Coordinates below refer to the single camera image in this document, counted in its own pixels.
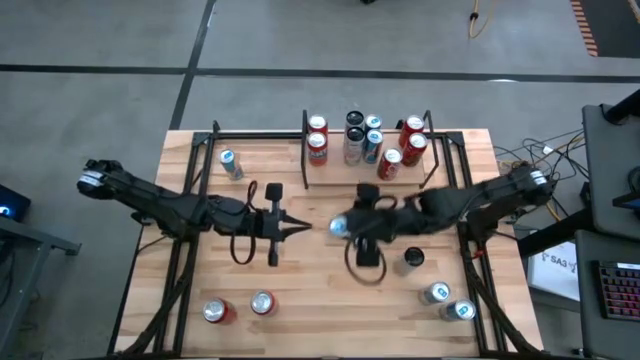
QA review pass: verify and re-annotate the grey desk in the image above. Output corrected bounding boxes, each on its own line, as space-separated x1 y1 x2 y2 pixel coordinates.
574 229 640 360

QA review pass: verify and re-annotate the black monitor with blue light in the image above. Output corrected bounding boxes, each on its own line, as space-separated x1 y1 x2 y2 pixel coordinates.
0 183 32 224

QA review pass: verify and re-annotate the red Coca-Cola can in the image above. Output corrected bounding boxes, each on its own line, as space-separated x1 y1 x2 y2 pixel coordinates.
376 146 404 182
398 114 426 146

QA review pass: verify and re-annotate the black mat with orange stripes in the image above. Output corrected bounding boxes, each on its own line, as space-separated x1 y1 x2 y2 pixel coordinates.
569 0 640 58

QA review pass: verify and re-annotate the black cable with red plug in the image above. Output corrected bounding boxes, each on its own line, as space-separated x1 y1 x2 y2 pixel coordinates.
451 238 485 261

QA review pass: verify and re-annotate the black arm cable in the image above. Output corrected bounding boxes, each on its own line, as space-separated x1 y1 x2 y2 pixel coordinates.
343 194 399 288
228 179 259 266

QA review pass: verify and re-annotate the backlit black keyboard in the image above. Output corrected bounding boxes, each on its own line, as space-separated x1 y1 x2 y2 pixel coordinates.
596 259 640 321

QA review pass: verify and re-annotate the wooden shelf with black frame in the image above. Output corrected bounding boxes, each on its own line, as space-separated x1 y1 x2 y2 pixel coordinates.
298 108 441 191

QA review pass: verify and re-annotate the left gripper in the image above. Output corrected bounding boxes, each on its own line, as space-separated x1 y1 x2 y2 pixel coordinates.
254 182 314 268

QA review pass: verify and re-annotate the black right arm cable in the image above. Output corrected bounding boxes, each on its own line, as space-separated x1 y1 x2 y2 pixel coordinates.
343 194 399 288

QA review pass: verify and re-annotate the tangled cable bundle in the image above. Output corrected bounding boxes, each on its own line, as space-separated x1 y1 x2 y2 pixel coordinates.
492 128 586 176

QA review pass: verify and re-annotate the white Celsius can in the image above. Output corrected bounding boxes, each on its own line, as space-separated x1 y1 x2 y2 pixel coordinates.
392 246 426 278
343 126 366 167
345 110 366 132

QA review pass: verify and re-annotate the white paper sign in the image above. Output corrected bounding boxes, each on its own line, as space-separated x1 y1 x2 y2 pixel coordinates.
527 241 581 303

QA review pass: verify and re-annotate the grey metal stand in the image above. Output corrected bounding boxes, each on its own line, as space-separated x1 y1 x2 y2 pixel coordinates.
0 214 82 359

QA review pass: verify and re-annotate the black pole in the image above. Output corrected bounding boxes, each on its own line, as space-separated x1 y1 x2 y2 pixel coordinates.
602 88 640 125

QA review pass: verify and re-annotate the black aluminium rig frame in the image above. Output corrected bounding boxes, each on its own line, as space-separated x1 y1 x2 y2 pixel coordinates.
107 127 544 360

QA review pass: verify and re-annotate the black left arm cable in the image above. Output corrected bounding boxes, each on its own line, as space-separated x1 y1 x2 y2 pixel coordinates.
228 179 259 266

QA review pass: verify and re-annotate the yellow floor cable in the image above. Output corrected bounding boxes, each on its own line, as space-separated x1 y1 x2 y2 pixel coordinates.
467 0 497 40

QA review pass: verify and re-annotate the grey side table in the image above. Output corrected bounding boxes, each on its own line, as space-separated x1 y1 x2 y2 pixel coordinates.
581 102 640 241

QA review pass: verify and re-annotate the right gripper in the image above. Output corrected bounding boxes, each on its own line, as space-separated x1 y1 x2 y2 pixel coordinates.
342 183 399 269

